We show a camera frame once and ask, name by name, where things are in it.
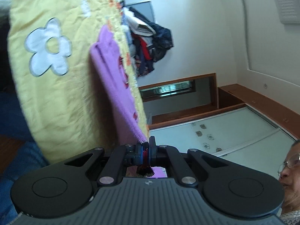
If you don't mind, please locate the white wardrobe sliding door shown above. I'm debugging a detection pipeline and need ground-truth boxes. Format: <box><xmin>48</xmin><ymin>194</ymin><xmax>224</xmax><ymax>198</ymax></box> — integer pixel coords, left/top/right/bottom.
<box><xmin>150</xmin><ymin>106</ymin><xmax>296</xmax><ymax>178</ymax></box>

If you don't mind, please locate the yellow floral bed quilt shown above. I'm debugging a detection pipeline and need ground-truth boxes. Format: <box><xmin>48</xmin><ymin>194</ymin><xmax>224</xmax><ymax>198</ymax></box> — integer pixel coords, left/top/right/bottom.
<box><xmin>8</xmin><ymin>0</ymin><xmax>149</xmax><ymax>164</ymax></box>

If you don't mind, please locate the pile of dark clothes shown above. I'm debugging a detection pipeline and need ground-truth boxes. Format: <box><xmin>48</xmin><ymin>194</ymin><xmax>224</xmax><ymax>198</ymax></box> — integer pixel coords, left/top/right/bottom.
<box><xmin>124</xmin><ymin>7</ymin><xmax>174</xmax><ymax>77</ymax></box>

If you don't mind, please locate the grey headboard panel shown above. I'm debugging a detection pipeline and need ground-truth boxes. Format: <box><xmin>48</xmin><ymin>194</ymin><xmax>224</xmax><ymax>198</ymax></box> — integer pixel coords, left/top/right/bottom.
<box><xmin>125</xmin><ymin>0</ymin><xmax>157</xmax><ymax>22</ymax></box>

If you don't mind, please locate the purple knit sweater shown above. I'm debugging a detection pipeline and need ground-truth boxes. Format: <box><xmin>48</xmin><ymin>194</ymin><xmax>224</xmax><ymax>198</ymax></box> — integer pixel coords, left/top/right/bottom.
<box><xmin>90</xmin><ymin>25</ymin><xmax>167</xmax><ymax>178</ymax></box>

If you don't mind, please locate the wooden door frame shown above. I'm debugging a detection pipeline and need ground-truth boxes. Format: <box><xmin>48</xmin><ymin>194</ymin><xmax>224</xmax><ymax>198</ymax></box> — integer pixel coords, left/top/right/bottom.
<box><xmin>139</xmin><ymin>73</ymin><xmax>246</xmax><ymax>130</ymax></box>

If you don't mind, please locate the white wall vent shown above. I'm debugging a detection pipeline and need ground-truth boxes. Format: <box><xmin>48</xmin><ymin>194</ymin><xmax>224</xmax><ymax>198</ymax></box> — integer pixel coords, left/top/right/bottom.
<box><xmin>274</xmin><ymin>0</ymin><xmax>300</xmax><ymax>24</ymax></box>

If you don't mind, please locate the person's face with glasses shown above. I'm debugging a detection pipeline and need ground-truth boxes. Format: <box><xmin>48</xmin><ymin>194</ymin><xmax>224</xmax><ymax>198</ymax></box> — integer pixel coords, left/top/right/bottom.
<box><xmin>278</xmin><ymin>140</ymin><xmax>299</xmax><ymax>215</ymax></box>

